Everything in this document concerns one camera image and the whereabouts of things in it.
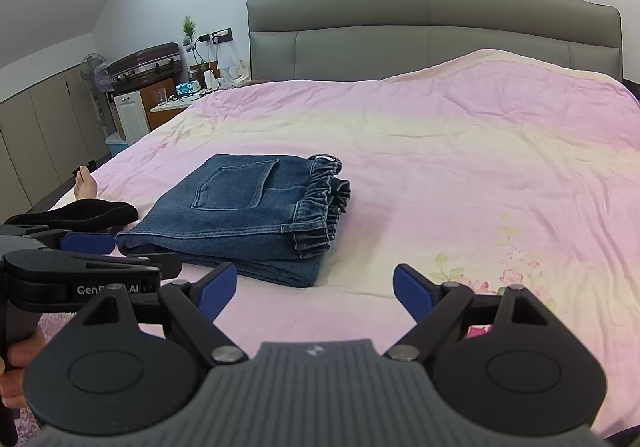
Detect beige wardrobe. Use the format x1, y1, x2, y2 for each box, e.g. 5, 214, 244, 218
0, 61, 114, 214

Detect white standing fan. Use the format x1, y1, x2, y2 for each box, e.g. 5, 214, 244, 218
80, 52, 114, 139

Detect white nightstand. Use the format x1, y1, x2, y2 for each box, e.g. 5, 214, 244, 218
150, 86, 223, 129

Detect dark hard-shell suitcase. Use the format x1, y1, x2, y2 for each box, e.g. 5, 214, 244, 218
107, 42, 182, 84

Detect blue denim pants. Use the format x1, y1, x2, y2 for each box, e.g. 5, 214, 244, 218
115, 154, 352, 289

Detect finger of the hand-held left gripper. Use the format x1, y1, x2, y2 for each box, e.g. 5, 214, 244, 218
2, 249, 184, 284
2, 223, 119, 256

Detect person's left hand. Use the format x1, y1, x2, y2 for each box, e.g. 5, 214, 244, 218
0, 327, 47, 409

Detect person's bare foot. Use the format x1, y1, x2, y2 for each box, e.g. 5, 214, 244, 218
71, 166, 100, 202

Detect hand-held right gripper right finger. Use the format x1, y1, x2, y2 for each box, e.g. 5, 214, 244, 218
384, 263, 565, 362

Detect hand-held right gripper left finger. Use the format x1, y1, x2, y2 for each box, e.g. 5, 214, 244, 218
75, 262, 249, 365

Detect grey padded headboard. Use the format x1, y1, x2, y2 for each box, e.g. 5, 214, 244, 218
246, 0, 624, 84

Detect black power strip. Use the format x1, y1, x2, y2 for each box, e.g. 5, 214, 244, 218
198, 28, 234, 46

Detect white table lamp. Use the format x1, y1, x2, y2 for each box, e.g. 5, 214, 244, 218
217, 54, 239, 84

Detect wooden cabinet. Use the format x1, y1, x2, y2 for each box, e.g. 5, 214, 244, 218
139, 78, 177, 132

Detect person's black trouser leg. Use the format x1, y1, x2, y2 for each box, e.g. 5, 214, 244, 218
2, 200, 140, 234

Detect pink floral blanket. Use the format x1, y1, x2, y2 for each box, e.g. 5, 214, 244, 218
52, 48, 640, 439

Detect blue plastic bin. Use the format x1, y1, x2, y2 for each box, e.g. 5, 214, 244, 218
104, 131, 129, 158

